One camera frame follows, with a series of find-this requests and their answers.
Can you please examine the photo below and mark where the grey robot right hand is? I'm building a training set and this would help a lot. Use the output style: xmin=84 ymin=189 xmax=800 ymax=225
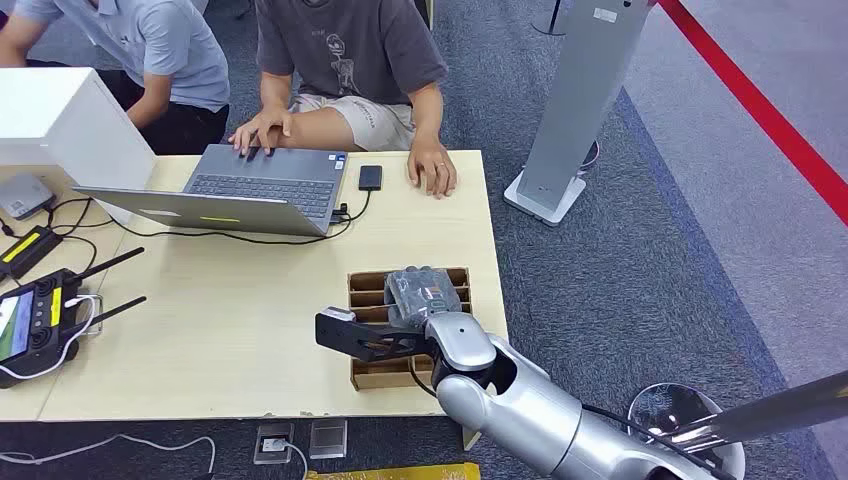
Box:
xmin=383 ymin=266 xmax=464 ymax=330

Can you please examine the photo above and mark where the person's left hand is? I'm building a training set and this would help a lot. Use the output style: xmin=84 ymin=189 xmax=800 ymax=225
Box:
xmin=405 ymin=137 xmax=459 ymax=201

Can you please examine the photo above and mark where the person's right hand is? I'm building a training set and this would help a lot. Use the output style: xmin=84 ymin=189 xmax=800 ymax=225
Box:
xmin=228 ymin=107 xmax=294 ymax=159

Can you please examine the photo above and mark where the slotted cardboard card holder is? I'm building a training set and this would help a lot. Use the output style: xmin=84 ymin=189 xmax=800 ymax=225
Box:
xmin=347 ymin=266 xmax=474 ymax=392

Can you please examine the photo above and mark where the person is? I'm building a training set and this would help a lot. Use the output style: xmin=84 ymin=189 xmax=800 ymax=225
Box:
xmin=0 ymin=0 xmax=232 ymax=158
xmin=228 ymin=0 xmax=459 ymax=201

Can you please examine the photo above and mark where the grey open laptop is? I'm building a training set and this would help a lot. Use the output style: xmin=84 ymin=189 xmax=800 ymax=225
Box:
xmin=72 ymin=144 xmax=350 ymax=238

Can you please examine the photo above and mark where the silver kiosk stand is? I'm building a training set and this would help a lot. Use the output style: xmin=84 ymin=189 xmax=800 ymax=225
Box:
xmin=502 ymin=0 xmax=655 ymax=229

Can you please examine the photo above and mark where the closed floor socket plate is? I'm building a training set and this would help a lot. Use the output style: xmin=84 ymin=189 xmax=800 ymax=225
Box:
xmin=308 ymin=418 xmax=349 ymax=461

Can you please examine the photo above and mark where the yellow strip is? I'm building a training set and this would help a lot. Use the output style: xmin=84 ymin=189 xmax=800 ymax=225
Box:
xmin=305 ymin=462 xmax=482 ymax=480

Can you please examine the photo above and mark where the white box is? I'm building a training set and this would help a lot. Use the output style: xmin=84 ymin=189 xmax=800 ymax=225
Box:
xmin=0 ymin=66 xmax=158 ymax=225

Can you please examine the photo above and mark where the small grey device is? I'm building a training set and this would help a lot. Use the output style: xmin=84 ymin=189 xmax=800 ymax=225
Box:
xmin=0 ymin=172 xmax=57 ymax=222

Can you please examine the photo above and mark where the black adapter with yellow label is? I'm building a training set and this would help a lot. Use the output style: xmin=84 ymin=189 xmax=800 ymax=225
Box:
xmin=0 ymin=225 xmax=65 ymax=284

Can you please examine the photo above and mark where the black remote controller with antennas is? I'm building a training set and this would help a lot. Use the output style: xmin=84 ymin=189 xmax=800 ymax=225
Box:
xmin=0 ymin=246 xmax=148 ymax=391

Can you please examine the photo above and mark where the red floor tape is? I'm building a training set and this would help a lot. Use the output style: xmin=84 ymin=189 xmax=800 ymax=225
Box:
xmin=657 ymin=0 xmax=848 ymax=229

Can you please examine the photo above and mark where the chrome stanchion with round base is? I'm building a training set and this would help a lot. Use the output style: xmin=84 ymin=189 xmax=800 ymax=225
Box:
xmin=625 ymin=370 xmax=848 ymax=480

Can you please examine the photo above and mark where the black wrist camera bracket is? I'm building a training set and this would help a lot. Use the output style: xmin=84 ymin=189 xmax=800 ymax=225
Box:
xmin=314 ymin=306 xmax=429 ymax=364

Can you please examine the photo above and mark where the black drive cable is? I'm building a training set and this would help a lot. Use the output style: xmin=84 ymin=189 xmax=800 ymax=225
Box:
xmin=331 ymin=190 xmax=374 ymax=225

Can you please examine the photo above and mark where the black laptop power cable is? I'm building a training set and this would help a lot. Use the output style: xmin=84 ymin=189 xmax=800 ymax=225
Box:
xmin=46 ymin=197 xmax=354 ymax=248

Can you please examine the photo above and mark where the white plug with cable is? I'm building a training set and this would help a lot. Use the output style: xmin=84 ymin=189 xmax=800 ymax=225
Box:
xmin=260 ymin=437 xmax=311 ymax=480

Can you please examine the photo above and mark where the white controller cable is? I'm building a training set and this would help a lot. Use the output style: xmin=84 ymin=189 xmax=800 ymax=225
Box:
xmin=0 ymin=295 xmax=98 ymax=383

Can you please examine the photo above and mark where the white floor cable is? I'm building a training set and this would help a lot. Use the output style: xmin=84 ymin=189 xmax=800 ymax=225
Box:
xmin=0 ymin=433 xmax=218 ymax=476

